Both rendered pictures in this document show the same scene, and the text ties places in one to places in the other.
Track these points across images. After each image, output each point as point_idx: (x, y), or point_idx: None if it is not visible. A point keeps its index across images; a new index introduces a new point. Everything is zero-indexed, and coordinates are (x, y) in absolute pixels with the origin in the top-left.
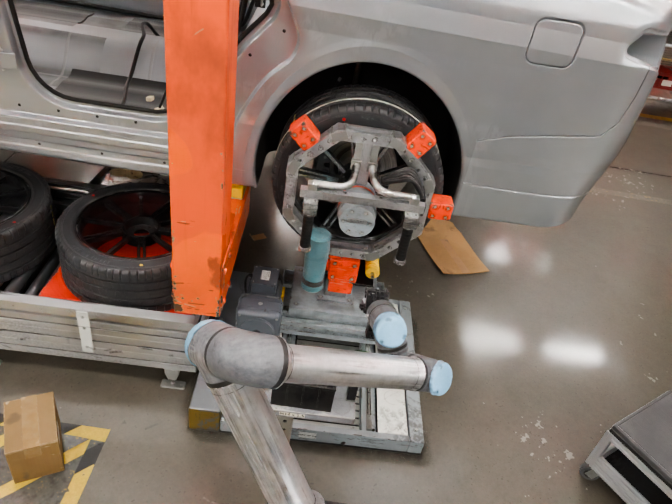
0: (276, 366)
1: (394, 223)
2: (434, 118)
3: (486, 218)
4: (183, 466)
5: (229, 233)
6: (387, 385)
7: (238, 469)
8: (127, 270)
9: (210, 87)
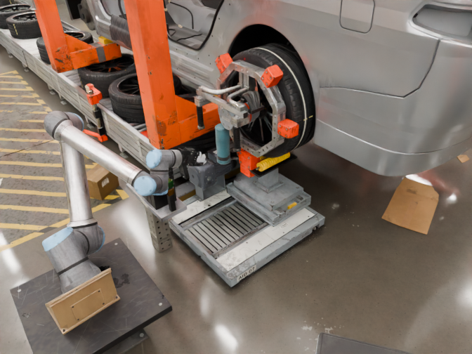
0: (50, 126)
1: None
2: None
3: (334, 152)
4: (134, 223)
5: (175, 109)
6: (111, 171)
7: (149, 237)
8: None
9: (135, 19)
